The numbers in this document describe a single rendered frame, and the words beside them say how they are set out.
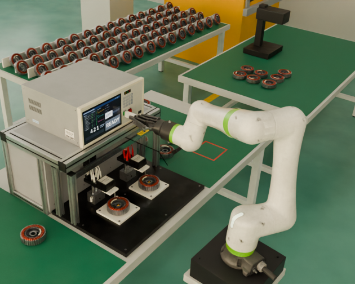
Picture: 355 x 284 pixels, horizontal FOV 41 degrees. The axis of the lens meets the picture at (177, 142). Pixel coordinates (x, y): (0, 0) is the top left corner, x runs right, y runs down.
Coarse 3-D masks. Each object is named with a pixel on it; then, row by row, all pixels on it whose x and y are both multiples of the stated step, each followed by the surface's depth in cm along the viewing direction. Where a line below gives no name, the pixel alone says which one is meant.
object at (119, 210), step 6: (114, 198) 233; (120, 198) 234; (108, 204) 229; (114, 204) 233; (120, 204) 232; (126, 204) 230; (108, 210) 229; (114, 210) 226; (120, 210) 227; (126, 210) 229
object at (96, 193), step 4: (88, 192) 236; (96, 192) 236; (100, 192) 237; (88, 196) 236; (92, 196) 234; (96, 196) 235; (100, 196) 238; (104, 196) 241; (88, 200) 238; (92, 200) 236; (96, 200) 236; (100, 200) 239
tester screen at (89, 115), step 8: (104, 104) 217; (112, 104) 222; (88, 112) 210; (96, 112) 214; (104, 112) 219; (120, 112) 229; (88, 120) 212; (96, 120) 216; (104, 120) 221; (120, 120) 231; (88, 128) 214; (104, 128) 223; (88, 136) 216; (96, 136) 220
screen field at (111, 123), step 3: (114, 117) 227; (117, 117) 229; (108, 120) 224; (111, 120) 225; (114, 120) 228; (117, 120) 229; (105, 123) 223; (108, 123) 224; (111, 123) 226; (114, 123) 228; (117, 123) 230; (105, 126) 223; (108, 126) 225; (111, 126) 227; (105, 129) 224; (108, 129) 226
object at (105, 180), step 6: (84, 180) 233; (90, 180) 232; (96, 180) 228; (102, 180) 228; (108, 180) 229; (114, 180) 230; (96, 186) 229; (102, 186) 227; (108, 186) 227; (114, 186) 231; (108, 192) 227; (114, 192) 229
